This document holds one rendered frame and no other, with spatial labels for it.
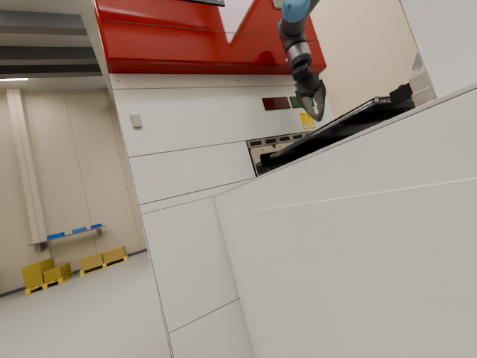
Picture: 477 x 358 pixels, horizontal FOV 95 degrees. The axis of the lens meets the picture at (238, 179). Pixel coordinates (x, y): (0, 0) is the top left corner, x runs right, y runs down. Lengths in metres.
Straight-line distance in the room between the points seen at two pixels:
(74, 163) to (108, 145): 1.13
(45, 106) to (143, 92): 8.87
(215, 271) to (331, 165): 0.49
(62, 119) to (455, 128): 9.21
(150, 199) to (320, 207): 0.46
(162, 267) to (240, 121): 0.50
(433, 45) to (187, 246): 0.59
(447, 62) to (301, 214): 0.21
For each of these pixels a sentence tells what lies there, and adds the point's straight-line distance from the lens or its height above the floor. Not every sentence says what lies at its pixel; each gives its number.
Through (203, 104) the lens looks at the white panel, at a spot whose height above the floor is 1.11.
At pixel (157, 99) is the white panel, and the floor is 1.14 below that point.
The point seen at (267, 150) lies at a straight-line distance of 0.76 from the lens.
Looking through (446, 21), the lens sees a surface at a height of 0.89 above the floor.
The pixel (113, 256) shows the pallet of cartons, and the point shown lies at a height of 0.23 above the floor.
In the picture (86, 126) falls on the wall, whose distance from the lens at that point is 9.00.
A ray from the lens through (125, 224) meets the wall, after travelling 8.13.
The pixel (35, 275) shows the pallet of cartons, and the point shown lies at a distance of 7.35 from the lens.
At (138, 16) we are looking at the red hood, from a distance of 0.82.
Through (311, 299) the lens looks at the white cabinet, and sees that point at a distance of 0.39.
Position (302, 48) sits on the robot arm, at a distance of 0.83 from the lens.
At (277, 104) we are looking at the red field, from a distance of 0.88.
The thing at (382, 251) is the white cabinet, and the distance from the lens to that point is 0.26.
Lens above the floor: 0.79
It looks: 5 degrees up
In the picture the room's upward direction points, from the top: 15 degrees counter-clockwise
